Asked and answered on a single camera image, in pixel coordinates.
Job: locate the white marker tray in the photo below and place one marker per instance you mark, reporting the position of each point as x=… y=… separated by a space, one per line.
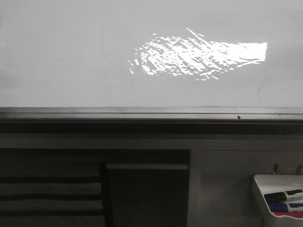
x=264 y=184

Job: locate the pink capped whiteboard marker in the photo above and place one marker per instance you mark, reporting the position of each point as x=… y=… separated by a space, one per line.
x=289 y=214

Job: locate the white whiteboard with aluminium frame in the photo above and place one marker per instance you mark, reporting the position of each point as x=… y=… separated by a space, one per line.
x=145 y=60

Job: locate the black capped whiteboard marker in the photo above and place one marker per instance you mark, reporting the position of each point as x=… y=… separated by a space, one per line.
x=286 y=196

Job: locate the blue capped whiteboard marker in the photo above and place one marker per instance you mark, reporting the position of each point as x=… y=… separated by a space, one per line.
x=285 y=207

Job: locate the left black tray hook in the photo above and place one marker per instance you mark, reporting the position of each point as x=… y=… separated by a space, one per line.
x=275 y=169

